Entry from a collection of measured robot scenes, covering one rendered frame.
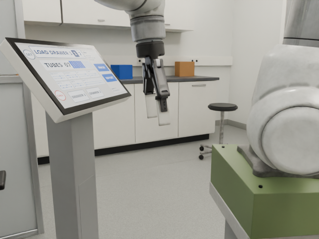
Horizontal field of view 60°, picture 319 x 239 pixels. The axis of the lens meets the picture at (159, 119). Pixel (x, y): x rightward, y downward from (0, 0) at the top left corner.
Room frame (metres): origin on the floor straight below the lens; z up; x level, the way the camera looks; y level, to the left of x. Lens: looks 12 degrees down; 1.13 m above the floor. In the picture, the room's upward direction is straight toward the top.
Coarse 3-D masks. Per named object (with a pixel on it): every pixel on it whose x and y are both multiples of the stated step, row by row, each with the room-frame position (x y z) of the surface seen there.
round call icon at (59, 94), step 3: (57, 90) 0.90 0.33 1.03; (60, 90) 0.92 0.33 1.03; (54, 93) 0.88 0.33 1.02; (57, 93) 0.89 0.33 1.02; (60, 93) 0.90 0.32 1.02; (63, 93) 0.91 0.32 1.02; (57, 96) 0.88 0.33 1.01; (60, 96) 0.89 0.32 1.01; (63, 96) 0.90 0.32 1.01; (60, 99) 0.88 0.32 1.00; (63, 99) 0.89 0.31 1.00; (66, 99) 0.90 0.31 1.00
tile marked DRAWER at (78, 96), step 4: (68, 92) 0.94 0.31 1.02; (72, 92) 0.96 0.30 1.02; (76, 92) 0.98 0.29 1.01; (80, 92) 1.00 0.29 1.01; (84, 92) 1.02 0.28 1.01; (72, 96) 0.94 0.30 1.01; (76, 96) 0.96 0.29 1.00; (80, 96) 0.98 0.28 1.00; (84, 96) 1.00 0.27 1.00; (76, 100) 0.94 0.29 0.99; (80, 100) 0.96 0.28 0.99; (84, 100) 0.98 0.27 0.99
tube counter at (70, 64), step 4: (64, 60) 1.07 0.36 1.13; (68, 60) 1.10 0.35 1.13; (72, 60) 1.12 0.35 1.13; (76, 60) 1.15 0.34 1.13; (80, 60) 1.17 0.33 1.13; (84, 60) 1.21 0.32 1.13; (64, 64) 1.05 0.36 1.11; (68, 64) 1.08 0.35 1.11; (72, 64) 1.10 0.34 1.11; (76, 64) 1.12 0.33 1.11; (80, 64) 1.15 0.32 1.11; (84, 64) 1.18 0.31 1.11; (88, 64) 1.20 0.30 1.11; (68, 68) 1.06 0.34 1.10; (72, 68) 1.08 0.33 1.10; (76, 68) 1.10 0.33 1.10; (80, 68) 1.13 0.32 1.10; (84, 68) 1.15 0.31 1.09
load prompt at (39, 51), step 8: (32, 48) 0.97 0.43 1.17; (40, 48) 1.01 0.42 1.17; (48, 48) 1.05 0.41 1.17; (56, 48) 1.09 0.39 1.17; (64, 48) 1.14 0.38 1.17; (40, 56) 0.97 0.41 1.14; (48, 56) 1.01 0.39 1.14; (56, 56) 1.05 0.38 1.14; (64, 56) 1.09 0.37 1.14; (72, 56) 1.14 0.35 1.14; (80, 56) 1.20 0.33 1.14
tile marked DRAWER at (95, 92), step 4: (88, 88) 1.06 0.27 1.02; (92, 88) 1.08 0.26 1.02; (96, 88) 1.11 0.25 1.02; (88, 92) 1.04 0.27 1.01; (92, 92) 1.06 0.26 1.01; (96, 92) 1.09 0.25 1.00; (100, 92) 1.11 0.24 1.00; (92, 96) 1.04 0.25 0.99; (96, 96) 1.07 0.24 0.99; (100, 96) 1.09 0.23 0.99
